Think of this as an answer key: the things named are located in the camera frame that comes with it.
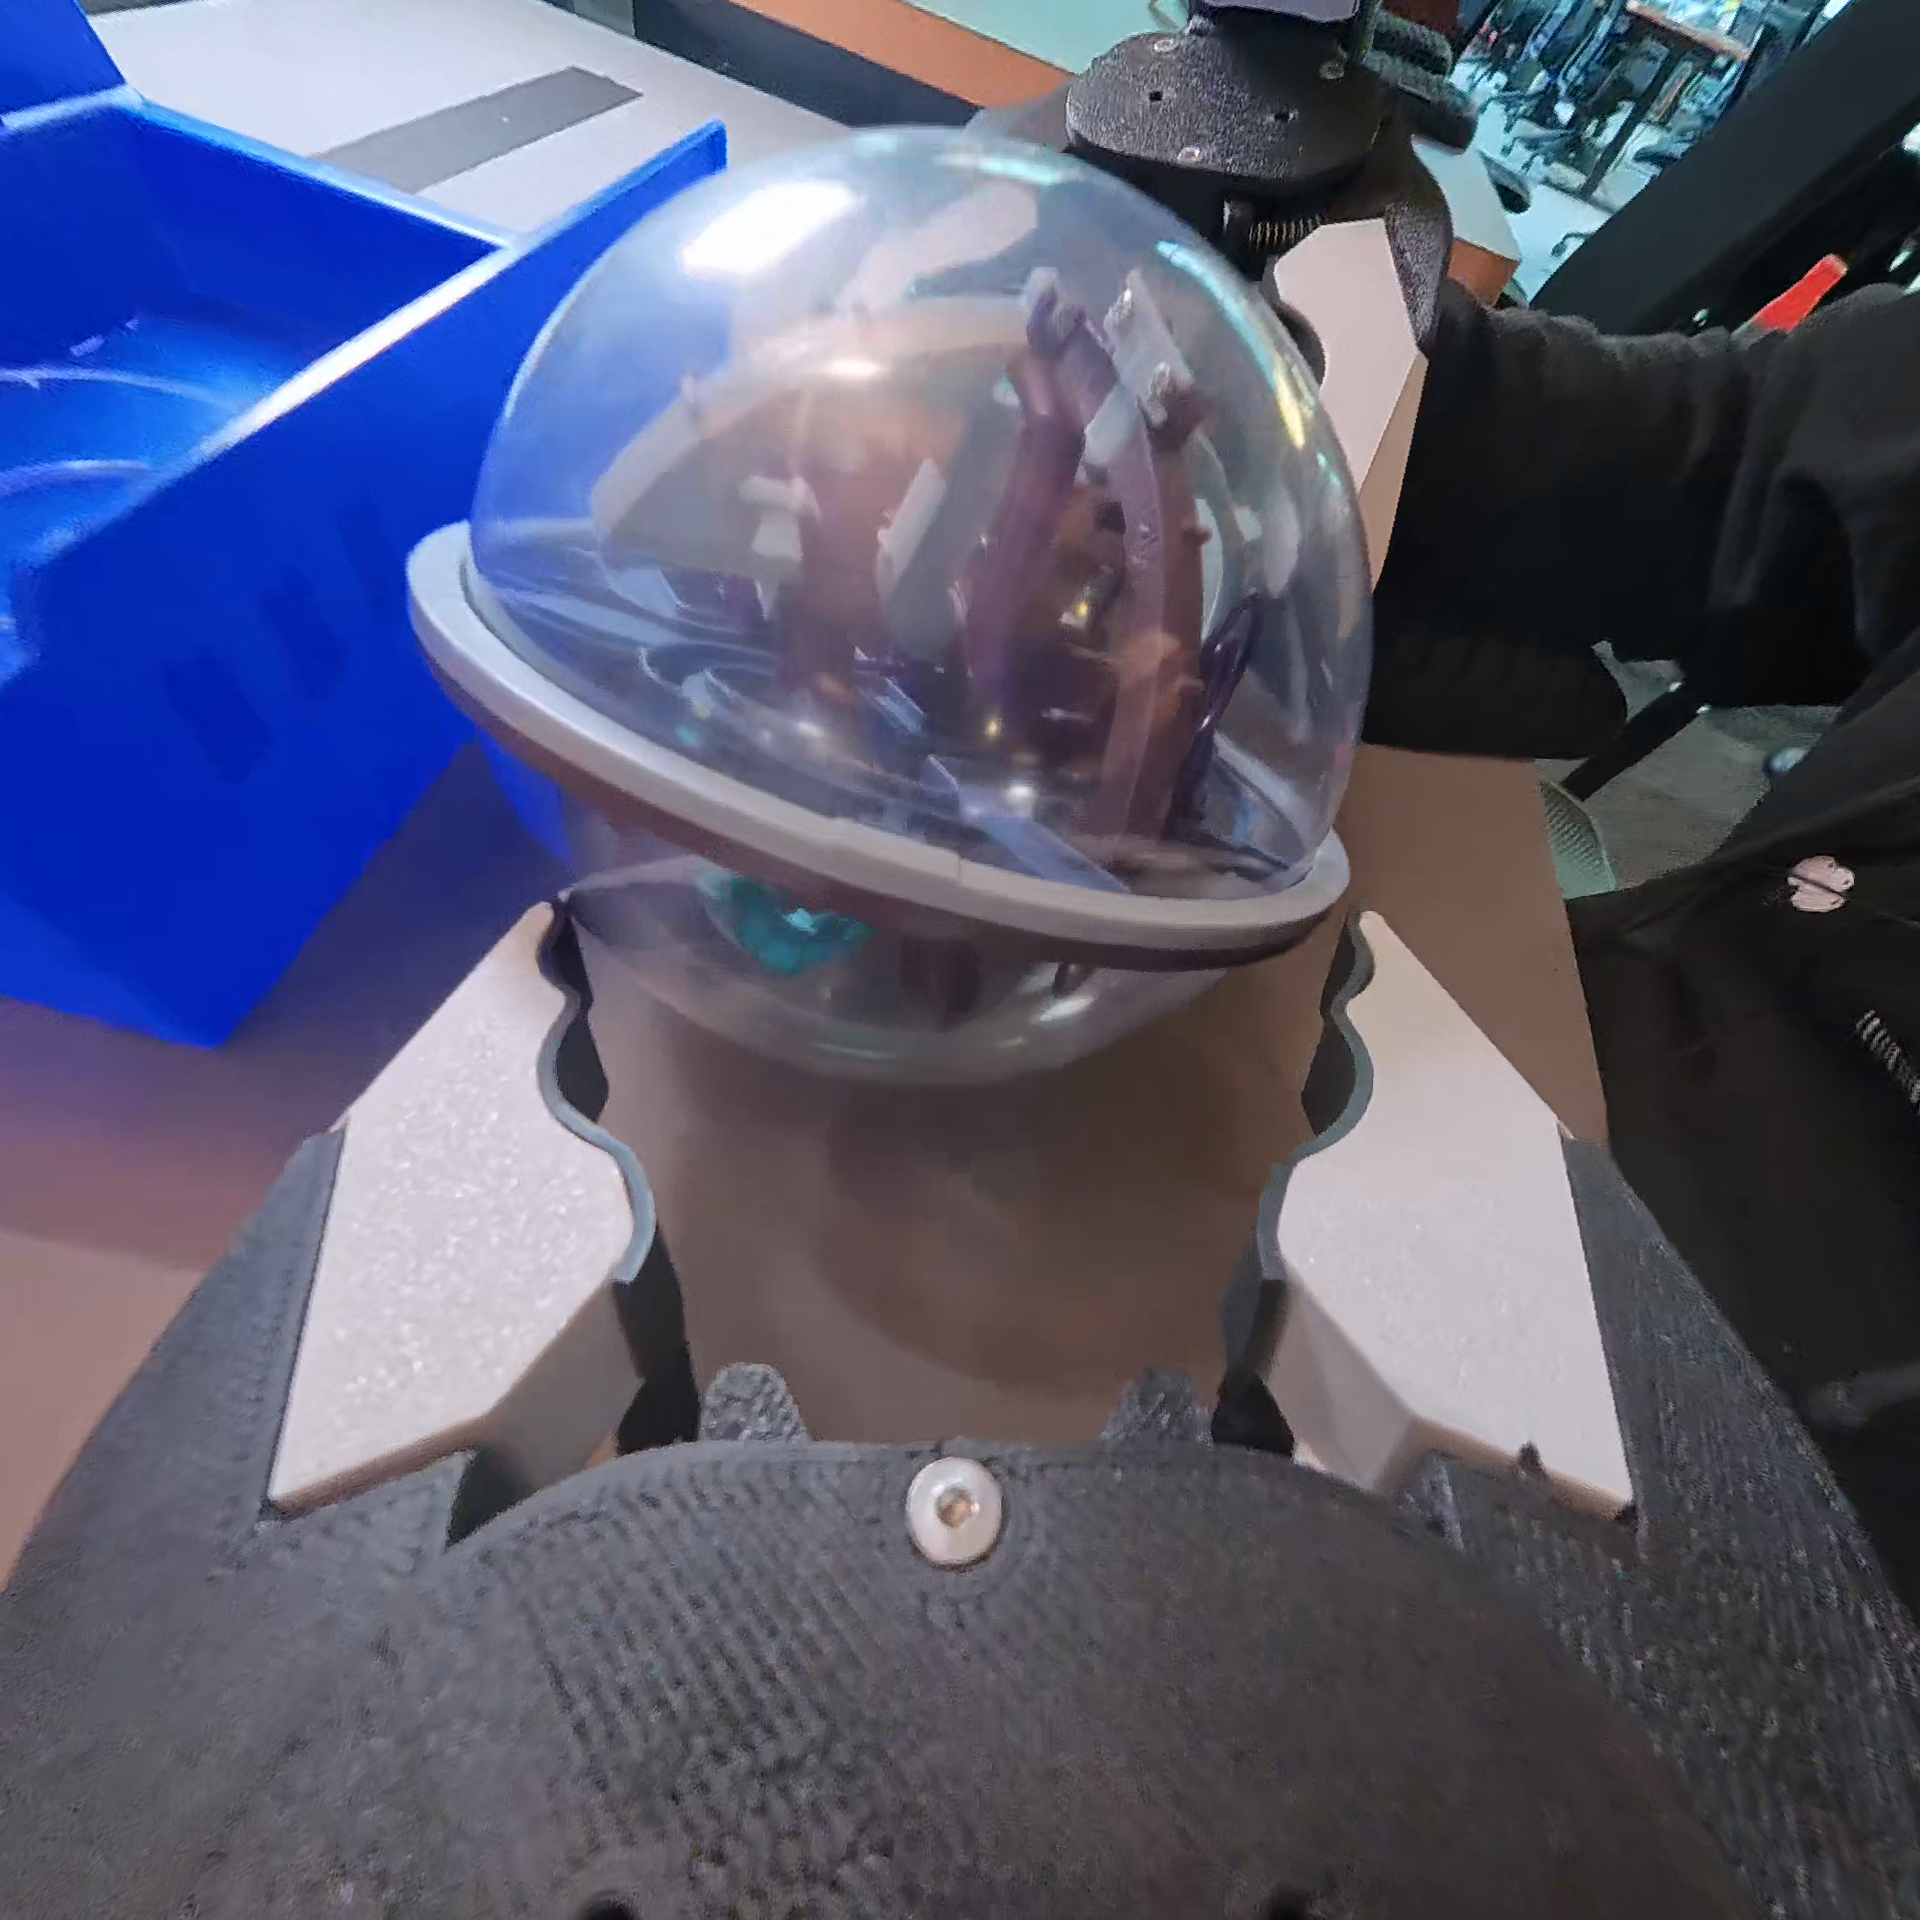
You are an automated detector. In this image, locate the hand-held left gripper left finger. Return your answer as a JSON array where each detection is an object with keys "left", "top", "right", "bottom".
[{"left": 273, "top": 899, "right": 698, "bottom": 1510}]

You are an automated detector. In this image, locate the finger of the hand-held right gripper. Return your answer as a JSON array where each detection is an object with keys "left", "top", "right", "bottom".
[{"left": 1270, "top": 187, "right": 1449, "bottom": 577}]

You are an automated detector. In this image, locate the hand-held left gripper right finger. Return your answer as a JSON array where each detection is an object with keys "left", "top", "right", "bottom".
[{"left": 1226, "top": 915, "right": 1637, "bottom": 1518}]

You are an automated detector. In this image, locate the clear plastic maze ball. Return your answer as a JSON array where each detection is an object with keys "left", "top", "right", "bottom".
[{"left": 406, "top": 128, "right": 1376, "bottom": 1080}]

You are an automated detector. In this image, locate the blue plastic bin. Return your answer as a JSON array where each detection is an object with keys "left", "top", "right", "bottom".
[{"left": 0, "top": 85, "right": 732, "bottom": 1046}]

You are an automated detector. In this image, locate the clear plastic ball stand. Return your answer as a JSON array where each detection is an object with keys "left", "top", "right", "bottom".
[{"left": 0, "top": 354, "right": 166, "bottom": 504}]

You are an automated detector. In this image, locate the black backpack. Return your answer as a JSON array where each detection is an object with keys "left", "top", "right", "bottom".
[{"left": 1570, "top": 637, "right": 1920, "bottom": 1637}]

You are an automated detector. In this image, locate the long pale desk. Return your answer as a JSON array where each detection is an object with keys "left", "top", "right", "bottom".
[{"left": 646, "top": 0, "right": 1517, "bottom": 309}]

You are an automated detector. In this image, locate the black office chair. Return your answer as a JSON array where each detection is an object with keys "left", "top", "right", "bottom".
[{"left": 1532, "top": 0, "right": 1920, "bottom": 337}]

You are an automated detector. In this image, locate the orange traffic cone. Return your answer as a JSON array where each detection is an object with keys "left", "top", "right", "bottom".
[{"left": 1742, "top": 254, "right": 1850, "bottom": 337}]

